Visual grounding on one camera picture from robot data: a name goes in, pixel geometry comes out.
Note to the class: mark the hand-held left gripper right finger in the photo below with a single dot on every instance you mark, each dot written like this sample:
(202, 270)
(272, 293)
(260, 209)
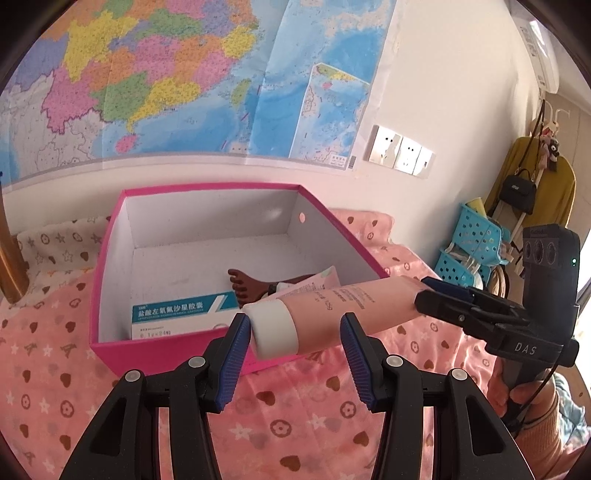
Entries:
(358, 360)

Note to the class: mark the light blue cloth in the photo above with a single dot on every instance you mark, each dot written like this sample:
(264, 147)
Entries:
(572, 406)

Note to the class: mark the brown doll foot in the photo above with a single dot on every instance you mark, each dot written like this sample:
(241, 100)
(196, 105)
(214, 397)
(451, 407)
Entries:
(247, 286)

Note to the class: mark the person's right hand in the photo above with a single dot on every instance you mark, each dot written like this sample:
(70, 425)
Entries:
(519, 400)

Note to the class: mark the yellow hanging garment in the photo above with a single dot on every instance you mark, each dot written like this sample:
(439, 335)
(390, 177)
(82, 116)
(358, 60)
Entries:
(554, 194)

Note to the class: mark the light pink printed tube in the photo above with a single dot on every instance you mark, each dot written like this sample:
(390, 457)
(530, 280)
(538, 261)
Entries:
(318, 282)

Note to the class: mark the pink printed blanket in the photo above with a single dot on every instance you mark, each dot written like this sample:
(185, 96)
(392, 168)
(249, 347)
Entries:
(138, 415)

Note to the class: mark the black handbag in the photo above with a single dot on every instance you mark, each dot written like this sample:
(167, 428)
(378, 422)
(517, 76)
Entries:
(517, 194)

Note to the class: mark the white wall plate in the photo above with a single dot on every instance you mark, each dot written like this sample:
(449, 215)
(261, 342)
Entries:
(427, 162)

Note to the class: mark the pink printed pillow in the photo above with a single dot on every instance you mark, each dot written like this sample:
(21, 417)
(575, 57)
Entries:
(369, 226)

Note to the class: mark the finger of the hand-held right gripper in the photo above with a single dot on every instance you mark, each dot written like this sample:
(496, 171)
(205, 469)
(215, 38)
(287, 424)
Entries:
(438, 284)
(452, 311)

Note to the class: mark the person's right forearm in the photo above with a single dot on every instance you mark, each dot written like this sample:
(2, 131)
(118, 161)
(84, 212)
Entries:
(545, 443)

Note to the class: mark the blue plastic basket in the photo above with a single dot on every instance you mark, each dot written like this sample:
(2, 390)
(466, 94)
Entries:
(455, 272)
(475, 230)

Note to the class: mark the colourful wall map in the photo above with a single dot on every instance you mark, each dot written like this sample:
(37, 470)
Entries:
(184, 69)

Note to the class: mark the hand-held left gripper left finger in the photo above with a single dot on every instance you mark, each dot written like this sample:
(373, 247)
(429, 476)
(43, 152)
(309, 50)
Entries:
(235, 360)

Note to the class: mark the small hanging plush toy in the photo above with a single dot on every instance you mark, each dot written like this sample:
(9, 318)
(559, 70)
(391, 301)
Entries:
(551, 147)

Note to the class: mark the pink cardboard box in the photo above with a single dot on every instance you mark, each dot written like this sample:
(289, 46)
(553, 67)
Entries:
(207, 230)

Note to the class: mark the white air conditioner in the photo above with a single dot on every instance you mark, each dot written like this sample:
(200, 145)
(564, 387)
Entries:
(540, 55)

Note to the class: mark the large pink tube white cap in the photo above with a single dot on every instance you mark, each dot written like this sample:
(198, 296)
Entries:
(332, 314)

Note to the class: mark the white wall socket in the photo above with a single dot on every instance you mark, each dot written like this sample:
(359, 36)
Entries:
(384, 145)
(408, 154)

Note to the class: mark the blue white medicine box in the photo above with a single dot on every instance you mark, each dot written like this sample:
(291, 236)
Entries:
(175, 316)

